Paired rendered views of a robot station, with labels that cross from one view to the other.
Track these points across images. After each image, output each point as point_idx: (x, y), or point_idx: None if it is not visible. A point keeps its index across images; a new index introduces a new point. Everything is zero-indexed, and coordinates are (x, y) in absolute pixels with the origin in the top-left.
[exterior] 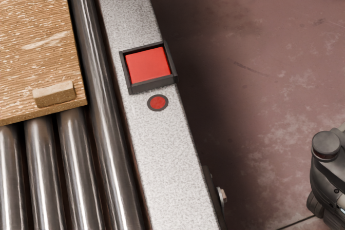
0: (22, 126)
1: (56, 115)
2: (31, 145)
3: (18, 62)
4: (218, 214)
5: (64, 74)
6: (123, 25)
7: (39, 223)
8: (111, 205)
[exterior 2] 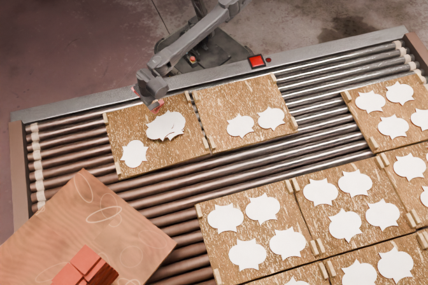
0: None
1: None
2: (285, 87)
3: (258, 91)
4: None
5: (262, 79)
6: (237, 70)
7: (309, 81)
8: (302, 67)
